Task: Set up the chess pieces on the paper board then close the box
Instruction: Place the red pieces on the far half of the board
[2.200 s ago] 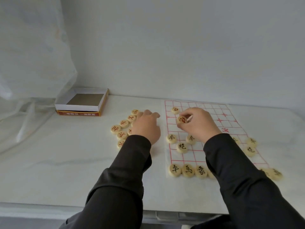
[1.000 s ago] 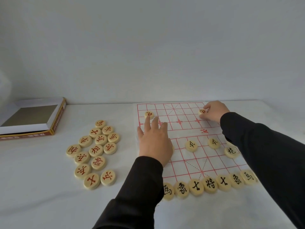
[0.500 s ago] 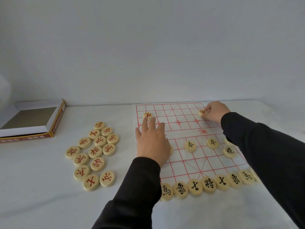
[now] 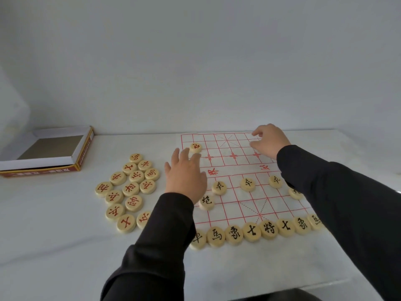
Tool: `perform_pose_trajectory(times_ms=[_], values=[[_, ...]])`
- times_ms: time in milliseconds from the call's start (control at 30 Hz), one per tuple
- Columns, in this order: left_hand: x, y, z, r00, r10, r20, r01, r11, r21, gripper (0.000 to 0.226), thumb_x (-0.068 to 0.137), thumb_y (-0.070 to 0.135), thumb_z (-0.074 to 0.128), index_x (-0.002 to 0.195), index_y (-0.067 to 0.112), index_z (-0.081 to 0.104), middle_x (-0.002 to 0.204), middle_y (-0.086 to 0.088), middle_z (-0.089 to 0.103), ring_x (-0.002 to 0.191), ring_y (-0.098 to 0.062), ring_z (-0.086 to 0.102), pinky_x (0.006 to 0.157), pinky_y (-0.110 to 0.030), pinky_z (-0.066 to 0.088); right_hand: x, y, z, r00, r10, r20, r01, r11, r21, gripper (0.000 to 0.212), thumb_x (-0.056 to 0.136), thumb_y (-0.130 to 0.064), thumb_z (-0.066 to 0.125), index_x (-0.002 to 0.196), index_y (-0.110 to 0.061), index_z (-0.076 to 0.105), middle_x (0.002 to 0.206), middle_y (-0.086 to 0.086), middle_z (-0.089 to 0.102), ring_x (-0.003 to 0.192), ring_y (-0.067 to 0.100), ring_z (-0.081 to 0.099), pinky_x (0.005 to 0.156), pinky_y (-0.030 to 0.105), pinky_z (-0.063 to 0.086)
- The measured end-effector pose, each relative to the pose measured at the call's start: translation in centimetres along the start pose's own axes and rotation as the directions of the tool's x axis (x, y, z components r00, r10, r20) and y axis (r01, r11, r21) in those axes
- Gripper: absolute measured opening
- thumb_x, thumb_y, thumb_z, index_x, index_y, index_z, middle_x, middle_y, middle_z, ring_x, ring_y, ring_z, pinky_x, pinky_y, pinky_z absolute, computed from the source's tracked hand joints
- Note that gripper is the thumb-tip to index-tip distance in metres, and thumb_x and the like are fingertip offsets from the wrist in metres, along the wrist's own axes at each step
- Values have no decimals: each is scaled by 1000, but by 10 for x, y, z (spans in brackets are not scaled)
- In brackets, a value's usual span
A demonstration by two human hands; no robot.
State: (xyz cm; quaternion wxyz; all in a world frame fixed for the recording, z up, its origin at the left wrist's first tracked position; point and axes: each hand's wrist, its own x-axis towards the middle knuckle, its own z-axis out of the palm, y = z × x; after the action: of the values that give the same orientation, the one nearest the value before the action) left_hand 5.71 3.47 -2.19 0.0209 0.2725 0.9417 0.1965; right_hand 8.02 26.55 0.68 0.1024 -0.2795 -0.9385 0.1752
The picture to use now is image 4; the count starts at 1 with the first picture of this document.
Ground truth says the person's right forearm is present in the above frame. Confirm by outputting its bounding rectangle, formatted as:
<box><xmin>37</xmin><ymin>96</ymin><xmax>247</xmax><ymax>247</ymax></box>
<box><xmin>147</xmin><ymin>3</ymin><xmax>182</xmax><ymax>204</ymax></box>
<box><xmin>276</xmin><ymin>144</ymin><xmax>401</xmax><ymax>301</ymax></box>

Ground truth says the pile of wooden xiangqi pieces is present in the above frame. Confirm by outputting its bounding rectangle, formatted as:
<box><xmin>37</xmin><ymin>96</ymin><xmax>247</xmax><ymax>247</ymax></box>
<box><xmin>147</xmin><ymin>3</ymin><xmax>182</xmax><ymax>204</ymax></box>
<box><xmin>95</xmin><ymin>153</ymin><xmax>161</xmax><ymax>234</ymax></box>

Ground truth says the red grid xiangqi board sheet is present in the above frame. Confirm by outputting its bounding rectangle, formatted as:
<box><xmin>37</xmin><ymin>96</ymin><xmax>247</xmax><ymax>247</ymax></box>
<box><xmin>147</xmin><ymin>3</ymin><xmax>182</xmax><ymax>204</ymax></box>
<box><xmin>179</xmin><ymin>131</ymin><xmax>323</xmax><ymax>242</ymax></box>

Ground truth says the person's left hand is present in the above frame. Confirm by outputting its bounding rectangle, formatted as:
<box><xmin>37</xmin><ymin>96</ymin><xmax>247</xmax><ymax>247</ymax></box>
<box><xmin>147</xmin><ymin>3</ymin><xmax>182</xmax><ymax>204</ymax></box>
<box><xmin>164</xmin><ymin>148</ymin><xmax>208</xmax><ymax>205</ymax></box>

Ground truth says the person's left forearm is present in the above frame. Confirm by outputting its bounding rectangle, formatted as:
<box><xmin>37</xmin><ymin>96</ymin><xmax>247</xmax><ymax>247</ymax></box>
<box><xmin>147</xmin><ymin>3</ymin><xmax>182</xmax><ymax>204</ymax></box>
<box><xmin>100</xmin><ymin>192</ymin><xmax>197</xmax><ymax>301</ymax></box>

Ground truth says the person's right hand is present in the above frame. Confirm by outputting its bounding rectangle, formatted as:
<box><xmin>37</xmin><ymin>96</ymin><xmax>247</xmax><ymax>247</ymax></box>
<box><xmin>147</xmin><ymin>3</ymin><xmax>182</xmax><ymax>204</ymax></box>
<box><xmin>249</xmin><ymin>123</ymin><xmax>292</xmax><ymax>160</ymax></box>

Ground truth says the sheer white curtain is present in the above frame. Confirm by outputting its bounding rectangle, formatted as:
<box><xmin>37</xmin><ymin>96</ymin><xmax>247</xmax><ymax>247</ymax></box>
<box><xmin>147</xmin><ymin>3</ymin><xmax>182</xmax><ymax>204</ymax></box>
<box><xmin>0</xmin><ymin>65</ymin><xmax>31</xmax><ymax>154</ymax></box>

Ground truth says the white cardboard box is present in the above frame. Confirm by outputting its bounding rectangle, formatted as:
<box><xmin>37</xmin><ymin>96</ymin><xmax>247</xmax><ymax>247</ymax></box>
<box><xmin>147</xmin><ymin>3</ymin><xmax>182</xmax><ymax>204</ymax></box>
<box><xmin>0</xmin><ymin>125</ymin><xmax>94</xmax><ymax>178</ymax></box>

